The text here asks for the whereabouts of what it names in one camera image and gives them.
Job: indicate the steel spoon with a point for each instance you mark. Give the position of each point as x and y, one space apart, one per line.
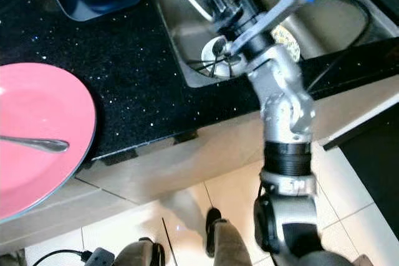
218 47

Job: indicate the pink round plate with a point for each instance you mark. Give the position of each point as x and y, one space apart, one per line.
37 104

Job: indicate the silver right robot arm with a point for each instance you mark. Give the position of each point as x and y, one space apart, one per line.
283 110

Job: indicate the white bowl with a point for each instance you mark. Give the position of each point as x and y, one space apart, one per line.
209 51

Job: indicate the steel sink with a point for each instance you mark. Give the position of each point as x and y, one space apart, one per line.
174 35

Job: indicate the thin black stick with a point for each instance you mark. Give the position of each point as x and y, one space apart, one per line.
202 63

